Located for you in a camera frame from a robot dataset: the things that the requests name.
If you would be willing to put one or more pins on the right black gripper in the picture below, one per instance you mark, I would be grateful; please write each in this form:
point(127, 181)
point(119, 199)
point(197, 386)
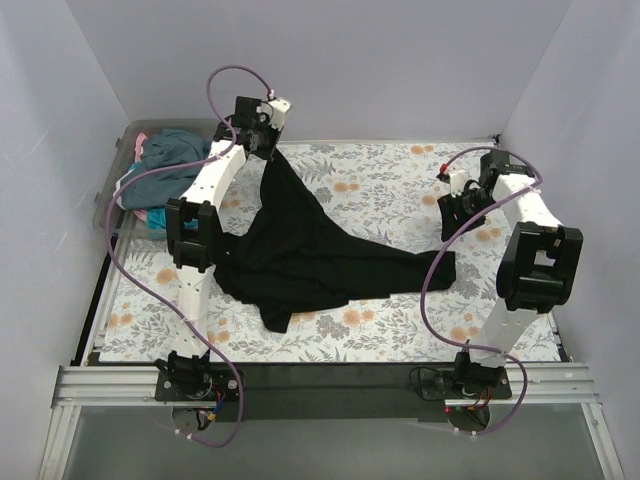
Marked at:
point(458, 211)

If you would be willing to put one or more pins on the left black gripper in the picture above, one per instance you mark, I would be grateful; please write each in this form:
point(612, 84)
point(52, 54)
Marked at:
point(263, 145)

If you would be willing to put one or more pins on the black t-shirt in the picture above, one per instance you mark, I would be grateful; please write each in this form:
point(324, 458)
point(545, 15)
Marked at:
point(295, 259)

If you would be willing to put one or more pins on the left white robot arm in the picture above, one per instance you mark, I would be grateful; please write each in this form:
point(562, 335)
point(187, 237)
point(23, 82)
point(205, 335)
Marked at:
point(195, 236)

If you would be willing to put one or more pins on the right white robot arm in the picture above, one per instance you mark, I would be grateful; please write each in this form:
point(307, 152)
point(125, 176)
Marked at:
point(536, 272)

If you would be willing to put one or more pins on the floral table mat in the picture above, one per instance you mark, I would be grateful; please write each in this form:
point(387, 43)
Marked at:
point(386, 193)

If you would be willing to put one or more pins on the teal blue shirt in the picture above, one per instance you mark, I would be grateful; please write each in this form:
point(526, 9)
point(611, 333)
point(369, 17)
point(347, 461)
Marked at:
point(169, 148)

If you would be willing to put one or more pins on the pink white garment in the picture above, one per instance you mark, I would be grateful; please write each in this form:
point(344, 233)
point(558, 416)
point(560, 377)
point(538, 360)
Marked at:
point(139, 146)

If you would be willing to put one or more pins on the turquoise shirt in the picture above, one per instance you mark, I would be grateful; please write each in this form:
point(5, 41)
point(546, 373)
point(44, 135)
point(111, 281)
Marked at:
point(156, 219)

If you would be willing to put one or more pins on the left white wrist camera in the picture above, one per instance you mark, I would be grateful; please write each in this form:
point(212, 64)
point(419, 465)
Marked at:
point(274, 112)

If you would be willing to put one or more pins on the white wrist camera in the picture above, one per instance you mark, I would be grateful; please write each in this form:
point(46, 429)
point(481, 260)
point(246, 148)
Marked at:
point(455, 179)
point(274, 112)

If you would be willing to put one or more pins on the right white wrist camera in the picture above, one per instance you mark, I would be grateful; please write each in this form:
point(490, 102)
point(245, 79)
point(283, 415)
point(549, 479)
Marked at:
point(455, 179)

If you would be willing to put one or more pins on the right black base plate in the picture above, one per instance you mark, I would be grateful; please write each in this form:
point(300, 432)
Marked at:
point(439, 384)

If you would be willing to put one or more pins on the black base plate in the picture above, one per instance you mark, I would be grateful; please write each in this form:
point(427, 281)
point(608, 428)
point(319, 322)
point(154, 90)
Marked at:
point(211, 385)
point(439, 384)

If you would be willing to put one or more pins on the aluminium frame rail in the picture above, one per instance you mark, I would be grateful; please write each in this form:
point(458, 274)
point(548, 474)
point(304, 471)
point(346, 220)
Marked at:
point(327, 421)

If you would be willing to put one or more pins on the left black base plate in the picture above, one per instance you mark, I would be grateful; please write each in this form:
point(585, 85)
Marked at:
point(211, 385)

